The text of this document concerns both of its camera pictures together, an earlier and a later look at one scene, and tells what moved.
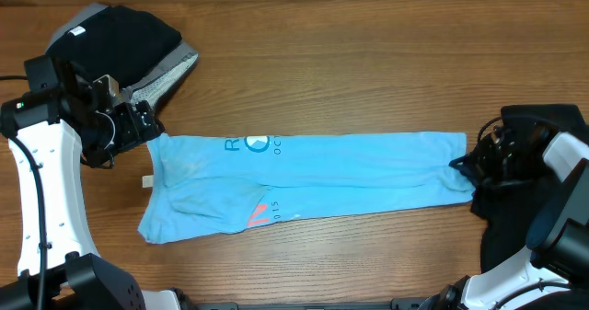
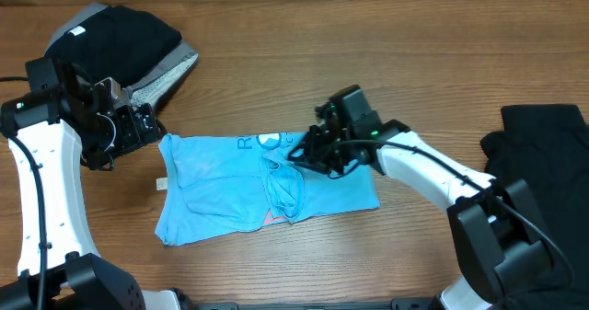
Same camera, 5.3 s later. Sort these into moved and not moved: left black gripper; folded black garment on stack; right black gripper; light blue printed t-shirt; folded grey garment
Moved: right black gripper; light blue printed t-shirt
Not moved: folded grey garment; folded black garment on stack; left black gripper
